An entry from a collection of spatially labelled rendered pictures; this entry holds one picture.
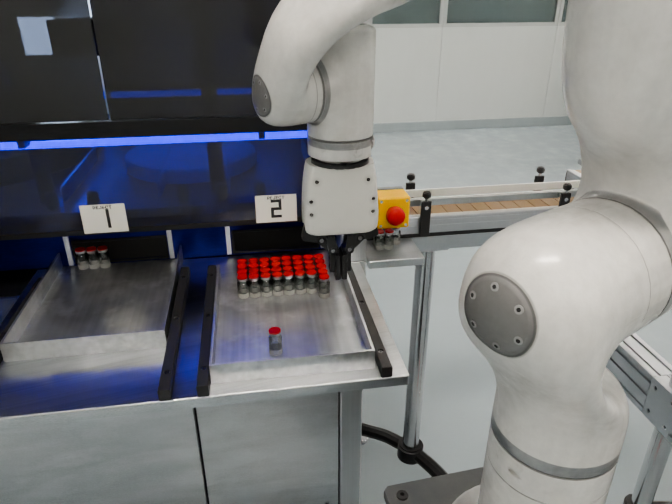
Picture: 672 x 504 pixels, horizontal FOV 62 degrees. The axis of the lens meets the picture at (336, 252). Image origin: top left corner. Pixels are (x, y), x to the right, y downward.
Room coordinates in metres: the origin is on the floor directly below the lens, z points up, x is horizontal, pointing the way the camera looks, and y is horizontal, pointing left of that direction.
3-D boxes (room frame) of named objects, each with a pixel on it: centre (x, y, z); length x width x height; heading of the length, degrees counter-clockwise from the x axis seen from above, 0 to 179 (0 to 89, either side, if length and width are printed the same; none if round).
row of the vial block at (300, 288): (0.97, 0.10, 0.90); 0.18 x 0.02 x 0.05; 98
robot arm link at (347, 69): (0.70, 0.00, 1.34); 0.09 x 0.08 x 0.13; 126
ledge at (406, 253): (1.19, -0.13, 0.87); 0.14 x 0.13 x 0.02; 9
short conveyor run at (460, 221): (1.33, -0.38, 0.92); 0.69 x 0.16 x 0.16; 99
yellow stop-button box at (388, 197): (1.15, -0.12, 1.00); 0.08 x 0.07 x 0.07; 9
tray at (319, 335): (0.88, 0.09, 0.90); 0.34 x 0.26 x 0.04; 9
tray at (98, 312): (0.94, 0.44, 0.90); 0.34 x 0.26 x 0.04; 9
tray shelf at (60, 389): (0.89, 0.27, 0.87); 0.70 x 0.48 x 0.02; 99
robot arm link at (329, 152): (0.71, -0.01, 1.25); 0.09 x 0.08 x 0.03; 99
